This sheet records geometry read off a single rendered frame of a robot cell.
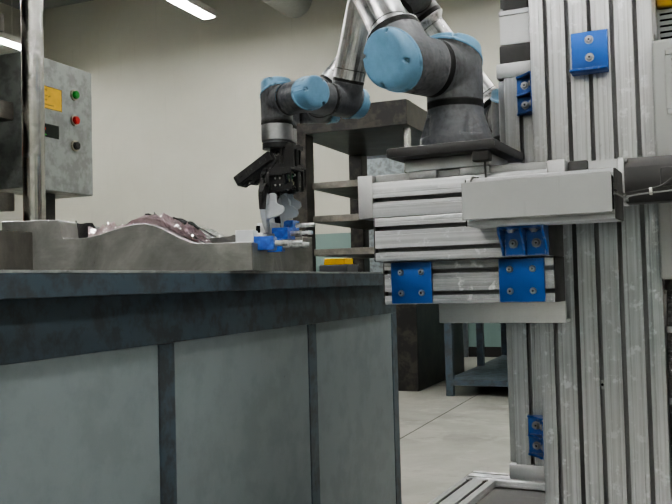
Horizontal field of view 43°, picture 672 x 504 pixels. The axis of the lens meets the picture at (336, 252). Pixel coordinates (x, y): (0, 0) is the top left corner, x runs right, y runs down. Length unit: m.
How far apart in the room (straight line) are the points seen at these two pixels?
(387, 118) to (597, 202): 4.67
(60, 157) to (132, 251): 1.08
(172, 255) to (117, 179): 8.86
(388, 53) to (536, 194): 0.39
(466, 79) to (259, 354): 0.73
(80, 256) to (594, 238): 1.04
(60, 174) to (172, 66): 7.63
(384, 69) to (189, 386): 0.70
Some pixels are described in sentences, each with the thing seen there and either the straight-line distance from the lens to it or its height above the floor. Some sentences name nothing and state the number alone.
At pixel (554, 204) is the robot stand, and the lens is 1.52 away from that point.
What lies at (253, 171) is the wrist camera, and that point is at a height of 1.04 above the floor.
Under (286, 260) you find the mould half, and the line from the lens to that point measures 2.02.
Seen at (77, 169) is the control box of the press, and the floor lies 1.15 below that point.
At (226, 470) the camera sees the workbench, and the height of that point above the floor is 0.40.
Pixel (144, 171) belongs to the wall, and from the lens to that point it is 10.29.
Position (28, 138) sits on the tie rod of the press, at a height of 1.19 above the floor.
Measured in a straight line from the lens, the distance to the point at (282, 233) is 1.96.
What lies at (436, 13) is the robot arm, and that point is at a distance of 2.40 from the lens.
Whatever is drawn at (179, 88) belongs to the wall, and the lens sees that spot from 10.18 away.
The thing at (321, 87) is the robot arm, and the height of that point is 1.21.
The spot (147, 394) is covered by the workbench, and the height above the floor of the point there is 0.59.
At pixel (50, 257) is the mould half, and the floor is 0.84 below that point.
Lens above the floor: 0.77
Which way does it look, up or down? 2 degrees up
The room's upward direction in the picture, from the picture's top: 1 degrees counter-clockwise
